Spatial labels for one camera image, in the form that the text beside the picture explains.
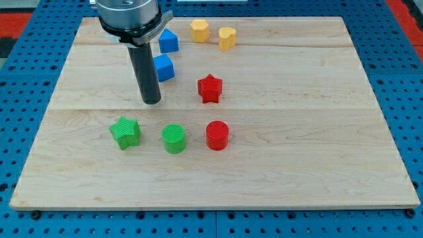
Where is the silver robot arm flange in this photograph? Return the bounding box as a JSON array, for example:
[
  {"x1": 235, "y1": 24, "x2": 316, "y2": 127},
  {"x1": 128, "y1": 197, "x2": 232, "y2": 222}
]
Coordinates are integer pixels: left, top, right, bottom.
[{"x1": 95, "y1": 0, "x2": 173, "y2": 48}]

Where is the blue triangle block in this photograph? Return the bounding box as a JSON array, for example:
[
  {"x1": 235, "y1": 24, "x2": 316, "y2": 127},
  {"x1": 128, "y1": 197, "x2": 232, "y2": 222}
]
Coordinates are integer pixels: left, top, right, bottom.
[{"x1": 159, "y1": 28, "x2": 179, "y2": 53}]

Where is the yellow hexagon block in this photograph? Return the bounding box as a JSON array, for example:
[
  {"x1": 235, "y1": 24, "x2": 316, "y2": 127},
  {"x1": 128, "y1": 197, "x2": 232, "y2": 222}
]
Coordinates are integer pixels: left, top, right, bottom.
[{"x1": 190, "y1": 19, "x2": 210, "y2": 43}]

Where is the red cylinder block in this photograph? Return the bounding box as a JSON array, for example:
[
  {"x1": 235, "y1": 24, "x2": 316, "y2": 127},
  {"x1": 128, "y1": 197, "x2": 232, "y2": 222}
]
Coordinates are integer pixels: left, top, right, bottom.
[{"x1": 206, "y1": 120, "x2": 229, "y2": 151}]

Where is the red star block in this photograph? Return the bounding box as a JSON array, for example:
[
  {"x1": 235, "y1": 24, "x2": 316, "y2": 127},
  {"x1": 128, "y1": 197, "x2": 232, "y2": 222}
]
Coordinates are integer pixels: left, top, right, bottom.
[{"x1": 198, "y1": 74, "x2": 223, "y2": 104}]

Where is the green cylinder block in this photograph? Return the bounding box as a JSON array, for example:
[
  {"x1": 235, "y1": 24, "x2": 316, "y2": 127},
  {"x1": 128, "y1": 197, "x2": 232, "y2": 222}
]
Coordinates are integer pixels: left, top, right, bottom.
[{"x1": 162, "y1": 124, "x2": 186, "y2": 154}]

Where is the wooden board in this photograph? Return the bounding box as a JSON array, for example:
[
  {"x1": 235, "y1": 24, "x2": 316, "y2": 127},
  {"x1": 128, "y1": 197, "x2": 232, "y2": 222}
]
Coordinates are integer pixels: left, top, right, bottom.
[{"x1": 10, "y1": 17, "x2": 420, "y2": 211}]

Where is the blue cube block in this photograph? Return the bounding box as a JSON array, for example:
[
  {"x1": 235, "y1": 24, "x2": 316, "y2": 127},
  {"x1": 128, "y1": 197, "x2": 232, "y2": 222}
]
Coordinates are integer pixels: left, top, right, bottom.
[{"x1": 153, "y1": 54, "x2": 174, "y2": 82}]

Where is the green star block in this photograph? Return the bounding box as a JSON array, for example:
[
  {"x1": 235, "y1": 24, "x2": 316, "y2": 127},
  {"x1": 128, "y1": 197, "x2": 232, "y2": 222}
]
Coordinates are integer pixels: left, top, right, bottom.
[{"x1": 109, "y1": 116, "x2": 141, "y2": 150}]

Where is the yellow heart block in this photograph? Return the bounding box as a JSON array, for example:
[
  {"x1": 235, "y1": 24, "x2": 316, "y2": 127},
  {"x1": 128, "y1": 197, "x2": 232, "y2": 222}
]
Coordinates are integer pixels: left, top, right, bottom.
[{"x1": 218, "y1": 27, "x2": 237, "y2": 51}]

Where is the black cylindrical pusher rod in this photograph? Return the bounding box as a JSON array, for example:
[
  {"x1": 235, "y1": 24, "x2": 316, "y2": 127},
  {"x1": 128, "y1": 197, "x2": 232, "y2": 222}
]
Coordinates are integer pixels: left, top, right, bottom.
[{"x1": 128, "y1": 43, "x2": 161, "y2": 104}]

